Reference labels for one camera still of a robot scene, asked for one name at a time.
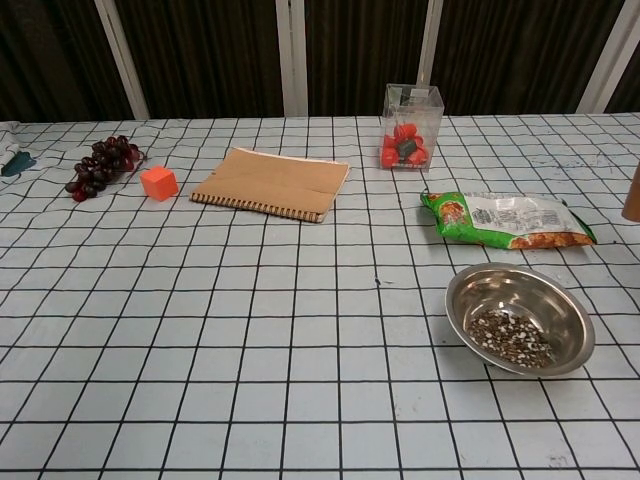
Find wooden rolling pin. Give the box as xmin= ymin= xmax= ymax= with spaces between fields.
xmin=621 ymin=160 xmax=640 ymax=221

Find stainless steel bowl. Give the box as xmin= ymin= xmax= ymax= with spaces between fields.
xmin=444 ymin=262 xmax=596 ymax=376

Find brown and white mixed grains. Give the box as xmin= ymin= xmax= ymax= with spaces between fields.
xmin=465 ymin=308 xmax=554 ymax=370

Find brown spiral notebook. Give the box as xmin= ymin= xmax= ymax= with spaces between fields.
xmin=188 ymin=146 xmax=352 ymax=224

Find red toy pieces pile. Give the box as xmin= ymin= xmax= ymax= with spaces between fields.
xmin=380 ymin=122 xmax=430 ymax=169

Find checked white tablecloth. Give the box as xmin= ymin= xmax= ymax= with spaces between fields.
xmin=0 ymin=113 xmax=640 ymax=480

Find clear plastic box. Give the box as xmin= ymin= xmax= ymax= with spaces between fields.
xmin=378 ymin=82 xmax=445 ymax=172

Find orange cube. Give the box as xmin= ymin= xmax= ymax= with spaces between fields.
xmin=139 ymin=164 xmax=180 ymax=203

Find green snack bag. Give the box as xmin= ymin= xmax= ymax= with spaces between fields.
xmin=418 ymin=188 xmax=598 ymax=251

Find purple grape bunch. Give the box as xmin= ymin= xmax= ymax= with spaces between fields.
xmin=64 ymin=134 xmax=149 ymax=203

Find dark teal patch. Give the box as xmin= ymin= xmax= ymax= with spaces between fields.
xmin=0 ymin=151 xmax=37 ymax=177

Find white metal frame post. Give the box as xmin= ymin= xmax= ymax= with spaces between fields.
xmin=577 ymin=0 xmax=640 ymax=114
xmin=275 ymin=0 xmax=309 ymax=119
xmin=93 ymin=0 xmax=150 ymax=121
xmin=416 ymin=0 xmax=445 ymax=89

